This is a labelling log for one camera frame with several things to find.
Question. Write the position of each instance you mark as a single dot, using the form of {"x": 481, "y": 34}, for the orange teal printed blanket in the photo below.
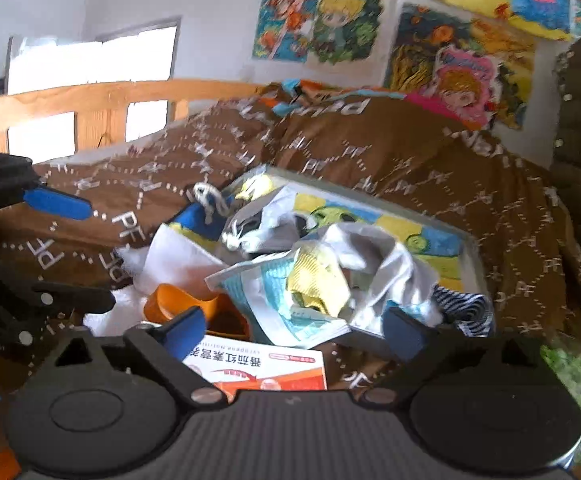
{"x": 320, "y": 92}

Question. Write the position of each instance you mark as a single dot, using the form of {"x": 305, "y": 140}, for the dark blue starry painting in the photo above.
{"x": 415, "y": 45}

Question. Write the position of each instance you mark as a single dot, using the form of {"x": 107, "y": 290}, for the blond character pink drawing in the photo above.
{"x": 465, "y": 90}

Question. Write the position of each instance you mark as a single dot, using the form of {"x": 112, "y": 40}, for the yellow cloth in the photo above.
{"x": 315, "y": 280}

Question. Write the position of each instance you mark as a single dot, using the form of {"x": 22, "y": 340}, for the brown patterned blanket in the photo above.
{"x": 470, "y": 185}

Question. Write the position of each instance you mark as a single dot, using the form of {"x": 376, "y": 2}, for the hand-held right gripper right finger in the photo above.
{"x": 403, "y": 332}

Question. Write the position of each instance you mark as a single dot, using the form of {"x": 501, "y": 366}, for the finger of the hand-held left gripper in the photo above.
{"x": 60, "y": 204}
{"x": 80, "y": 301}

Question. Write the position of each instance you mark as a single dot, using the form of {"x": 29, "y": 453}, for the wooden bed rail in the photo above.
{"x": 95, "y": 95}

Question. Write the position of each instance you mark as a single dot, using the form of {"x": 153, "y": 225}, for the navy striped cloth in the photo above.
{"x": 465, "y": 310}

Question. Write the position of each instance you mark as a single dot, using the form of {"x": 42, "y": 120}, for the green patterned cloth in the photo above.
{"x": 575, "y": 385}

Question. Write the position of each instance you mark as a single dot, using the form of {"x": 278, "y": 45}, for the red white medicine box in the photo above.
{"x": 270, "y": 370}

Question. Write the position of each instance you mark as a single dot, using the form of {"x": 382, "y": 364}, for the white plastic bag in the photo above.
{"x": 275, "y": 215}

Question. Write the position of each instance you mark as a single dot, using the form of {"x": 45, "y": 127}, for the white grey cloth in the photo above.
{"x": 395, "y": 265}

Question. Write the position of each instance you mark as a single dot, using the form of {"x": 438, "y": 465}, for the blond boy green drawing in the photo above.
{"x": 345, "y": 27}

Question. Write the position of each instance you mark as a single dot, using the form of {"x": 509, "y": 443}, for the dark green yellow painting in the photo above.
{"x": 515, "y": 95}

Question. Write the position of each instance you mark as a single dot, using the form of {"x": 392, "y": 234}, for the window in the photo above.
{"x": 95, "y": 60}

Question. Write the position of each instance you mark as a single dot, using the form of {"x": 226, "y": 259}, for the orange-haired girl blue drawing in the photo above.
{"x": 285, "y": 22}

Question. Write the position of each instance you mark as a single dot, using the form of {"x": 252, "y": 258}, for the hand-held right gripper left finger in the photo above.
{"x": 185, "y": 330}

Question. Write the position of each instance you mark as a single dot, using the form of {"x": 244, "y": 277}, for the orange landscape painting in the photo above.
{"x": 505, "y": 40}

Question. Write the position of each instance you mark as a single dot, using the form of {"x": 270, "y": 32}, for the orange plastic cup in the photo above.
{"x": 180, "y": 305}

